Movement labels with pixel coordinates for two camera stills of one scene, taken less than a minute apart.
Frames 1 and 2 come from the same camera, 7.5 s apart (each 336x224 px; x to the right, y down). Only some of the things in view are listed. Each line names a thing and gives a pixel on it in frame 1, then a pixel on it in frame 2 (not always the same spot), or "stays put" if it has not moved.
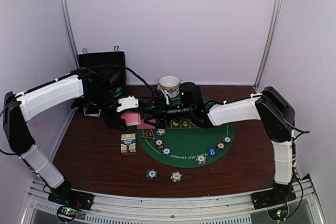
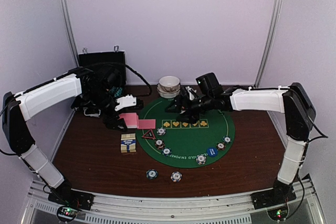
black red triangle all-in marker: (149, 134) stays put
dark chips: (167, 152) stays put
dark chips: (227, 139) stays put
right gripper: (158, 104) to (180, 99)
